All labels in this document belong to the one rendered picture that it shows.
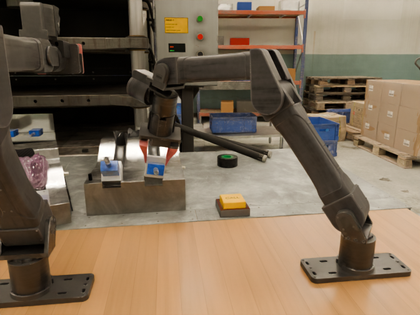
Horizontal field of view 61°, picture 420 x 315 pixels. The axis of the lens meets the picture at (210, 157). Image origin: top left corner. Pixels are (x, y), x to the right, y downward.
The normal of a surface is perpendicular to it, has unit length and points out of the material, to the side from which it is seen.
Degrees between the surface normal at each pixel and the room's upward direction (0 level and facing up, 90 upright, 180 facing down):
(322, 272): 0
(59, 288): 0
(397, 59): 90
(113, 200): 90
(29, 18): 89
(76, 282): 0
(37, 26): 89
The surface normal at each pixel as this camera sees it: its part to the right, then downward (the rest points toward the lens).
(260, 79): -0.51, 0.23
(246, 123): 0.11, 0.30
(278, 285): 0.00, -0.96
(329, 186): -0.58, 0.01
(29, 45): 1.00, -0.05
